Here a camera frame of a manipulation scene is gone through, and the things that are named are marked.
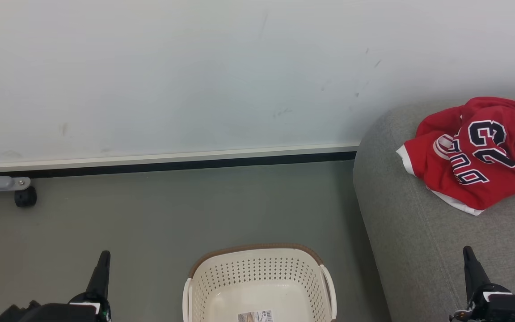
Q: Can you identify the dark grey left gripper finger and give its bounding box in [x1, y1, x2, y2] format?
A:
[85, 251, 106, 299]
[99, 251, 112, 301]

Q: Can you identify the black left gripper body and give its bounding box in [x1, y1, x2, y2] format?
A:
[18, 292, 112, 322]

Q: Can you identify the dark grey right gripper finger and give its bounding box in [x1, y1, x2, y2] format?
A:
[466, 246, 492, 297]
[463, 246, 478, 305]

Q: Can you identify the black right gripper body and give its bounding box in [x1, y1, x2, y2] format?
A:
[451, 284, 515, 322]

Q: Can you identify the red basketball jersey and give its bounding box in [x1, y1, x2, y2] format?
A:
[396, 96, 515, 216]

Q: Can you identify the cream perforated laundry basket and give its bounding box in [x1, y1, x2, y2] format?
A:
[182, 243, 338, 322]

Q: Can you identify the grey fabric sofa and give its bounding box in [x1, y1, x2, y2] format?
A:
[352, 96, 515, 322]

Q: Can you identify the black caster wheel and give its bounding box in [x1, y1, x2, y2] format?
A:
[14, 186, 38, 208]

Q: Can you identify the paper barcode label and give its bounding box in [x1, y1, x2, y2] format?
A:
[238, 309, 274, 322]

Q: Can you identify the white wall baseboard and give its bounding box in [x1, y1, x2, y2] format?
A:
[0, 143, 360, 174]

